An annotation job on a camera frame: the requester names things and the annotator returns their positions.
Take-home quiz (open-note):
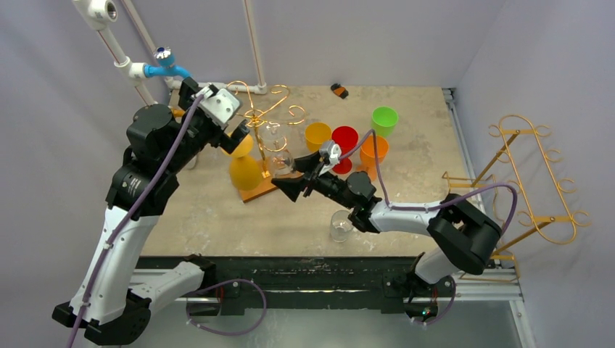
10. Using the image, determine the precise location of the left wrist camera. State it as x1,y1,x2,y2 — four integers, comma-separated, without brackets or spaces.
195,84,242,130

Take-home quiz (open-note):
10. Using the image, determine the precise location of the orange plastic goblet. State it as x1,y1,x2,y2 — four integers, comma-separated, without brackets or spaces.
356,135,389,181

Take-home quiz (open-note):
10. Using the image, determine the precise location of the clear glass near front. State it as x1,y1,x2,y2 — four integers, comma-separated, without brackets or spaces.
330,210,354,243

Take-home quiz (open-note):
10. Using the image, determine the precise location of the yellow plastic goblet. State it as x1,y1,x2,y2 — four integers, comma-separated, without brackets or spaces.
305,123,332,152
222,135,263,191

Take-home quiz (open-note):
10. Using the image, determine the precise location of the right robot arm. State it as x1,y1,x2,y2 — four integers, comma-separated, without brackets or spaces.
272,153,503,295

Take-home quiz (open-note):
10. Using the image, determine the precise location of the green plastic cup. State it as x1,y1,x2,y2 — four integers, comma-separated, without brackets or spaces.
371,107,399,138

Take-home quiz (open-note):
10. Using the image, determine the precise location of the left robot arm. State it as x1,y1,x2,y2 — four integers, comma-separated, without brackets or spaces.
52,78,249,347

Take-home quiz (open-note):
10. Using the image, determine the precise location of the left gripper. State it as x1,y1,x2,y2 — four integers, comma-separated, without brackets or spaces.
164,78,247,174

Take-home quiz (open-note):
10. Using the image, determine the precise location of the gold wall hook rack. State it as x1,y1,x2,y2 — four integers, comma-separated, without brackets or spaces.
442,115,591,282

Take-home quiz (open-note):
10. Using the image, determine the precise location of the ribbed clear wine glass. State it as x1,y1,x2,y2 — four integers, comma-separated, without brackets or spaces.
260,122,294,178

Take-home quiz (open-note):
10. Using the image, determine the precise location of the black orange hex key set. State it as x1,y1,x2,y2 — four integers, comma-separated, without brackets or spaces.
330,83,349,99

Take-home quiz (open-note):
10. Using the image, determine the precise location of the blue tap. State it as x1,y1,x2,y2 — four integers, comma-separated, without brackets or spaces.
143,46,191,79

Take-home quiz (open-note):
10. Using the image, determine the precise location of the red plastic goblet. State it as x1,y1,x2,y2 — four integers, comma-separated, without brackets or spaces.
331,125,359,174

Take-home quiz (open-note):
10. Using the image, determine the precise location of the yellow plastic goblet front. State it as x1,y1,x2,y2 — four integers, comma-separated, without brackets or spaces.
222,135,263,191

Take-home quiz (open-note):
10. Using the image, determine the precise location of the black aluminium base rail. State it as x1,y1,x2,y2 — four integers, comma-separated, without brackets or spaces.
176,257,521,316

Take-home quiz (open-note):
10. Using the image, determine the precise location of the yellow plastic goblet back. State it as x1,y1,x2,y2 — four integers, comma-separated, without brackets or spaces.
305,123,332,152

